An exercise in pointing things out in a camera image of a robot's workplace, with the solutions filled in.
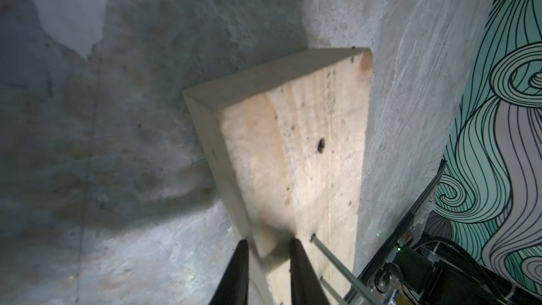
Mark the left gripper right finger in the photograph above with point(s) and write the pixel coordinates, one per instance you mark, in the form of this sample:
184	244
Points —
305	286

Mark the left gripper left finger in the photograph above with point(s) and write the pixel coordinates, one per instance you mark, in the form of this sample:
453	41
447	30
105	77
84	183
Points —
233	287

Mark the wooden block with nails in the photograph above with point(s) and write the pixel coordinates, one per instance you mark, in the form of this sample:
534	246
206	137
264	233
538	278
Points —
285	142

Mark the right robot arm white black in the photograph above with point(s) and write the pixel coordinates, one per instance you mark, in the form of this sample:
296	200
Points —
438	271

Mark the nail in block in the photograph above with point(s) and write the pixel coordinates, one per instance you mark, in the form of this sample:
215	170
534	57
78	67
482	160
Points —
354	281
338	298

